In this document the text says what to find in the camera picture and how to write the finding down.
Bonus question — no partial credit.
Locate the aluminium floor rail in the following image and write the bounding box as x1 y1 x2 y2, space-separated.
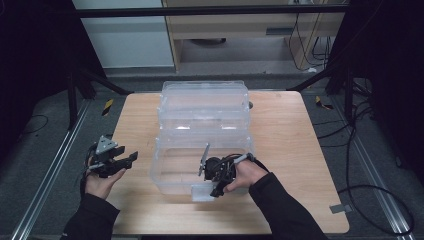
9 99 92 240
328 94 416 240

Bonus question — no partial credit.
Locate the grey tape piece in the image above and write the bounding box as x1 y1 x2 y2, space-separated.
329 203 353 215

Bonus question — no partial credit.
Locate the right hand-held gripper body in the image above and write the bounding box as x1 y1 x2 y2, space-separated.
198 143 238 198

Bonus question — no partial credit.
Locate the left hand-held gripper cable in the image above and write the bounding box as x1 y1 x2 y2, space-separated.
79 146 98 198

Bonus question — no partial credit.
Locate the black metal stand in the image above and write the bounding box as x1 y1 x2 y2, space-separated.
66 61 134 131
286 58 355 124

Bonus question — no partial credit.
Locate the white cabinet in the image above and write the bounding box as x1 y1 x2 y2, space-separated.
70 0 176 69

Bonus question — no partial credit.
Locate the hand-held gripper cable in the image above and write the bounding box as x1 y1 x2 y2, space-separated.
79 146 98 198
229 152 271 173

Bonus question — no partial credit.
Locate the right hand-held gripper cable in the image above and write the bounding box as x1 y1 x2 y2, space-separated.
229 152 271 173

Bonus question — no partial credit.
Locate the clear plastic box lid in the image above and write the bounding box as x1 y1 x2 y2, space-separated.
156 79 251 138

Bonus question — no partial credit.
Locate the black hanging cable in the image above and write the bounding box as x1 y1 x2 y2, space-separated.
287 13 316 72
311 35 335 66

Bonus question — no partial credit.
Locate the black horizontal frame bar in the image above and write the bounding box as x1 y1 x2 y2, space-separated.
74 4 351 18

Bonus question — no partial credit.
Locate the person's right hand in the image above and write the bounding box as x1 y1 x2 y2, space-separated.
222 159 269 194

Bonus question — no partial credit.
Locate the light wooden desk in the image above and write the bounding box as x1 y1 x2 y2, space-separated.
161 0 349 72

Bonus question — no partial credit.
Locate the person's left hand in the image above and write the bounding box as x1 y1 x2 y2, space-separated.
84 167 128 200

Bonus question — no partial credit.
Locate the clear plastic storage box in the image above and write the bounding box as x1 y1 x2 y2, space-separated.
149 134 256 203

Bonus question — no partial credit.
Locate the yellow and black tape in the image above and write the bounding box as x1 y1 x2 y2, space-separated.
314 95 334 111
101 98 115 117

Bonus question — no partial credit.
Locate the black looped floor cable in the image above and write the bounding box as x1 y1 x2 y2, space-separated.
336 184 416 236

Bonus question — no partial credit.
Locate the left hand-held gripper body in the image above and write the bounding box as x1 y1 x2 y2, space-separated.
88 134 119 178

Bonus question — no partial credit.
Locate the black curtain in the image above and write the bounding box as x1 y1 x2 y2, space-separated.
0 0 104 161
328 0 424 184

